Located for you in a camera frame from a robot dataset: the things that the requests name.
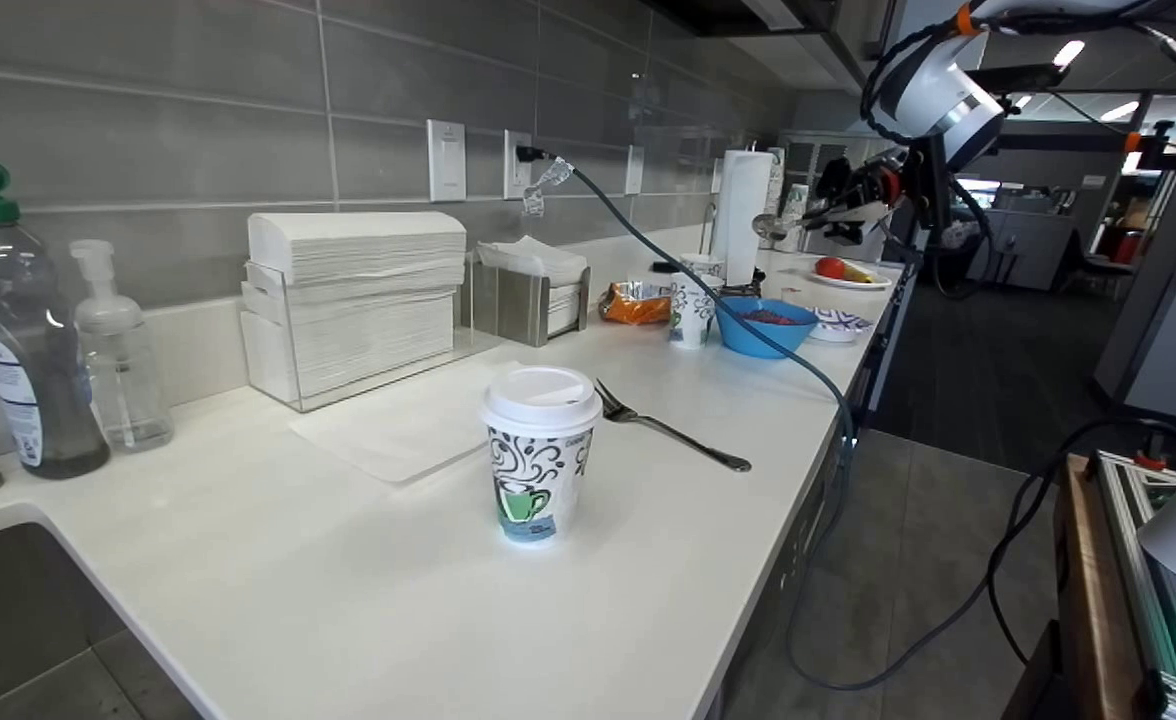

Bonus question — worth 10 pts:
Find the blue bowl with beads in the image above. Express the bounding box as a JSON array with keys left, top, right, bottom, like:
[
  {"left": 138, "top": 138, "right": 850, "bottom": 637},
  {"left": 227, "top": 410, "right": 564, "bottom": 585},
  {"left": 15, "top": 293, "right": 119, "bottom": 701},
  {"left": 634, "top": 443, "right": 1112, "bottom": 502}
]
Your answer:
[{"left": 715, "top": 293, "right": 826, "bottom": 364}]

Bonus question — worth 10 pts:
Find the white wall switch plate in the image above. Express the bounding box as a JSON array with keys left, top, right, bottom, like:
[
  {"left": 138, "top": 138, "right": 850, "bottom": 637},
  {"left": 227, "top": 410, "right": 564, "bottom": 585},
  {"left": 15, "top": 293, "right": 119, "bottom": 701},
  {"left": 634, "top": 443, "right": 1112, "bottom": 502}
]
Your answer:
[{"left": 425, "top": 116, "right": 473, "bottom": 204}]

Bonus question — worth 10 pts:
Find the black plastic fork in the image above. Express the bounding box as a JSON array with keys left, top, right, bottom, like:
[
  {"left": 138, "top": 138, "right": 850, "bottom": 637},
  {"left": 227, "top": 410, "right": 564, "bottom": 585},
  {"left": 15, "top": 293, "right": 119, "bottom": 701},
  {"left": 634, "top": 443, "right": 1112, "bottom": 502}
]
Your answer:
[{"left": 594, "top": 378, "right": 758, "bottom": 478}]

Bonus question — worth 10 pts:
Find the grey metal cabinet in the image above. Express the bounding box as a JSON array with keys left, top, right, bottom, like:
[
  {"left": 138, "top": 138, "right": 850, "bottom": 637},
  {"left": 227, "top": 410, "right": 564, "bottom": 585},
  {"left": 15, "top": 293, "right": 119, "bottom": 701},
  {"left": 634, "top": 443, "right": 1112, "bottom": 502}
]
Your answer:
[{"left": 1094, "top": 174, "right": 1176, "bottom": 431}]

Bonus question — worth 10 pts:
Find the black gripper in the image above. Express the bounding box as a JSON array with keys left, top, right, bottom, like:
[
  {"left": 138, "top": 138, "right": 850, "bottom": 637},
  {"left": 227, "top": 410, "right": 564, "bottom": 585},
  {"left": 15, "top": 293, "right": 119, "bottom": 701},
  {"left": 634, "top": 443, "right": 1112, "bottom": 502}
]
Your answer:
[{"left": 800, "top": 155, "right": 909, "bottom": 244}]

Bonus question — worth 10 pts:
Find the clear pump soap dispenser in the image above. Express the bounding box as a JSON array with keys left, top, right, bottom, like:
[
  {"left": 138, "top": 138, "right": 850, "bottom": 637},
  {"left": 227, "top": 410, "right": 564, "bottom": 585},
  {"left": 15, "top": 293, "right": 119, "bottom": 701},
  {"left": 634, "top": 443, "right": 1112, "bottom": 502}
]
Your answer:
[{"left": 63, "top": 236, "right": 179, "bottom": 457}]

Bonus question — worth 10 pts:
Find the lidded patterned paper cup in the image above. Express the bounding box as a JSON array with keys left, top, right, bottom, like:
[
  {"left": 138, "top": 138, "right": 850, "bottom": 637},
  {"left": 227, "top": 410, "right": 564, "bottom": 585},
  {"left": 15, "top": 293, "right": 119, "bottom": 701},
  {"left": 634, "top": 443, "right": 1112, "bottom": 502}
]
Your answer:
[{"left": 477, "top": 364, "right": 609, "bottom": 547}]

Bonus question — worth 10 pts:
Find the white wall outlet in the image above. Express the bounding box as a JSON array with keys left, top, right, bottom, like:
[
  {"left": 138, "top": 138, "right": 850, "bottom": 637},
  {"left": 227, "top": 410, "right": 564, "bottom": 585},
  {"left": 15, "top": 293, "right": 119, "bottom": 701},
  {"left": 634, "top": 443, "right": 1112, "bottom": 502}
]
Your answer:
[{"left": 499, "top": 125, "right": 539, "bottom": 204}]

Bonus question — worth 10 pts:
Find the grey sink basin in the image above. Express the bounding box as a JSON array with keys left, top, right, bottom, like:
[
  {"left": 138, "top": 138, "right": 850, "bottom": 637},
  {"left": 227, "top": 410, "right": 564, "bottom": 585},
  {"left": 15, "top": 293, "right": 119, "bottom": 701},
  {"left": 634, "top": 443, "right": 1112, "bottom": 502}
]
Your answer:
[{"left": 0, "top": 517, "right": 206, "bottom": 720}]

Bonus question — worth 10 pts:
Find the white paper towel roll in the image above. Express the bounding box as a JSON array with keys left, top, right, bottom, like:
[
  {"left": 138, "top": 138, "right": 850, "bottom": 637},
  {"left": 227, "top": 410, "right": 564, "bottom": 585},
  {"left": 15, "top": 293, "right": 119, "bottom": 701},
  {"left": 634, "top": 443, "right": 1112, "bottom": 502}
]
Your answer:
[{"left": 711, "top": 146, "right": 789, "bottom": 293}]

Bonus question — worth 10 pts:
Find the blue patterned paper plate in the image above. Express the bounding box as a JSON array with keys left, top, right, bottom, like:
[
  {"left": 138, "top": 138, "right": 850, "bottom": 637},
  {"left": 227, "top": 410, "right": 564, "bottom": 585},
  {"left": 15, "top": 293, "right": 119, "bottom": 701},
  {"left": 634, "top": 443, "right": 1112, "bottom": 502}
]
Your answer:
[{"left": 803, "top": 309, "right": 877, "bottom": 351}]

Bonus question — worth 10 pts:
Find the orange snack bag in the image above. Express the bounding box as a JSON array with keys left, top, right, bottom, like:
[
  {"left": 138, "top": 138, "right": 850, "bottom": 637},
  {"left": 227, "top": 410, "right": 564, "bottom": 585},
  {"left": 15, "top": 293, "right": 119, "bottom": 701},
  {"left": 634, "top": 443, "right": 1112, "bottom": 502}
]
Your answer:
[{"left": 598, "top": 272, "right": 677, "bottom": 334}]

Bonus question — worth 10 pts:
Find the folded paper towel dispenser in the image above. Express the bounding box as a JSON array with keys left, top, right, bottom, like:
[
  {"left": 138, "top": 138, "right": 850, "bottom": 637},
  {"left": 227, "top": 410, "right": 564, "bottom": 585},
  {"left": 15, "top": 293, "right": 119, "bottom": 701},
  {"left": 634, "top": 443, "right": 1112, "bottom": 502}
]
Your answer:
[{"left": 235, "top": 209, "right": 473, "bottom": 416}]

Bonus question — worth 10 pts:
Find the green capped plastic bottle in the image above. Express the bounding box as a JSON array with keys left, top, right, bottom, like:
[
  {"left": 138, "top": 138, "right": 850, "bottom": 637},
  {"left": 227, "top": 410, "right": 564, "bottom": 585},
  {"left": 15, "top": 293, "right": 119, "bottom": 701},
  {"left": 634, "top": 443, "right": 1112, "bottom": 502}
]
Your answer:
[{"left": 0, "top": 152, "right": 116, "bottom": 482}]

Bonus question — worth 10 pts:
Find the white plate with pretzels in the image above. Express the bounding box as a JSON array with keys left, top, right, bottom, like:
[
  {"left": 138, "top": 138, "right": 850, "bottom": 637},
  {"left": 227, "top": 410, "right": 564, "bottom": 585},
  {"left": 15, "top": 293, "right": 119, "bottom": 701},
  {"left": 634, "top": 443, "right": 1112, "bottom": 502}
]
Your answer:
[{"left": 800, "top": 252, "right": 896, "bottom": 296}]

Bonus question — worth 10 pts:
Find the flat white napkin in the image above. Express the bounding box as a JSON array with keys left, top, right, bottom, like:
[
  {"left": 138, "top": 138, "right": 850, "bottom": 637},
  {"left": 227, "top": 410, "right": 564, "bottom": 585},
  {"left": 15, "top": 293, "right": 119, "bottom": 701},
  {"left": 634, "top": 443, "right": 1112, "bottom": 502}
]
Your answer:
[{"left": 283, "top": 378, "right": 499, "bottom": 494}]

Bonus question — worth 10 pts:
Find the black plugged power cable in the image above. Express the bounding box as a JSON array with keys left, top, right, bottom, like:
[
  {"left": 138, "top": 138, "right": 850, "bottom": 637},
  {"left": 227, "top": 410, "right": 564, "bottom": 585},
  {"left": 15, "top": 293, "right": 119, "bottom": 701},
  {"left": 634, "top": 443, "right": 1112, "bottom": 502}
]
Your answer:
[{"left": 517, "top": 142, "right": 872, "bottom": 695}]

